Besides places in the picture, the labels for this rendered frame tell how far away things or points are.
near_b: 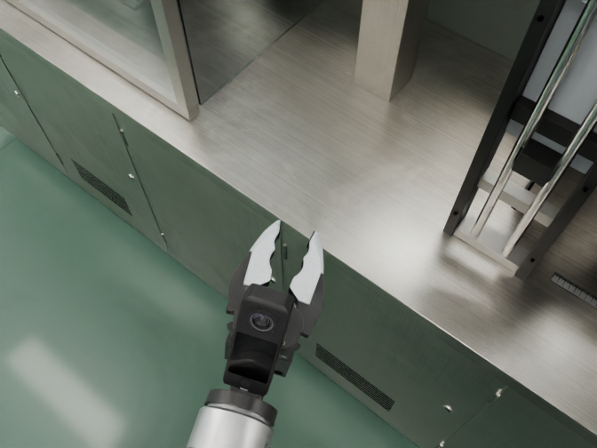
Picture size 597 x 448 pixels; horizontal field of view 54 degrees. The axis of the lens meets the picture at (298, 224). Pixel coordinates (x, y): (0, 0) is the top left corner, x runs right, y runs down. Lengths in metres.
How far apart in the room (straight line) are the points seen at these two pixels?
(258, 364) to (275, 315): 0.06
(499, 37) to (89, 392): 1.51
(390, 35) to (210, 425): 0.79
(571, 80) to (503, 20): 0.57
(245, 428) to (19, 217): 1.87
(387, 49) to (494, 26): 0.30
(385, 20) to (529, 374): 0.65
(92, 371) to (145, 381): 0.17
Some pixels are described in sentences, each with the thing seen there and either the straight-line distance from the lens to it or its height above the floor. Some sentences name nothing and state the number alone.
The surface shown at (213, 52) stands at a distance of 1.18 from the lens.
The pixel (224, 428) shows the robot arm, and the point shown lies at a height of 1.25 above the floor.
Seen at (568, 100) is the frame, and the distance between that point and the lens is 0.81.
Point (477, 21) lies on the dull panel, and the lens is 1.37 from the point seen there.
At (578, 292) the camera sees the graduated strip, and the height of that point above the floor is 0.90.
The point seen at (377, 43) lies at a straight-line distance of 1.16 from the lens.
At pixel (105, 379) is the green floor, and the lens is 1.96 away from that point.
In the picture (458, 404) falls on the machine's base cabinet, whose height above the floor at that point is 0.58.
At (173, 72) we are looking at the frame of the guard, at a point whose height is 1.03.
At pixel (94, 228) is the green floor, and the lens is 2.21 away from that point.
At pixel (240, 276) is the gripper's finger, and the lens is 0.61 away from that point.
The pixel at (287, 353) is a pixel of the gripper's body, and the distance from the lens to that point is 0.59.
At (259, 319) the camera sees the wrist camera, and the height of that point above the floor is 1.32.
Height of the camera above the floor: 1.80
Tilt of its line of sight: 59 degrees down
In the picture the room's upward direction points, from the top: straight up
